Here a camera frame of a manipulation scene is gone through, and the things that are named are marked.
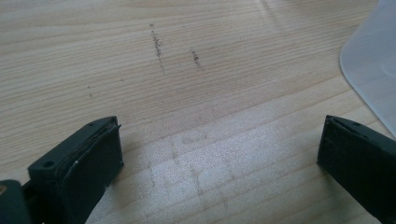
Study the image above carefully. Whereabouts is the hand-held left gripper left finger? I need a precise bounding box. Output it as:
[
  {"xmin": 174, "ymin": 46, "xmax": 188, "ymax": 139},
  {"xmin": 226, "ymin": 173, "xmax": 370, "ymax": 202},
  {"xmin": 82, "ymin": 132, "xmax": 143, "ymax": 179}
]
[{"xmin": 27, "ymin": 116, "xmax": 125, "ymax": 224}]

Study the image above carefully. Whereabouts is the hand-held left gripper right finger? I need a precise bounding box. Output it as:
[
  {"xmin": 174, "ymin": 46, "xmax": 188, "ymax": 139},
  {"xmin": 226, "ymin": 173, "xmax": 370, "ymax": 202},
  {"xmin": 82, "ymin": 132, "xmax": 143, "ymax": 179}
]
[{"xmin": 317, "ymin": 114, "xmax": 396, "ymax": 224}]

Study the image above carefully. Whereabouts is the clear plastic storage box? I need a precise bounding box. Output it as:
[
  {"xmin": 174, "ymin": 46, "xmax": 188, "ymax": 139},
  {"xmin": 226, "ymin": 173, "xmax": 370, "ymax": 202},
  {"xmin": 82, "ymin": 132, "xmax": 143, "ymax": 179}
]
[{"xmin": 338, "ymin": 0, "xmax": 396, "ymax": 138}]

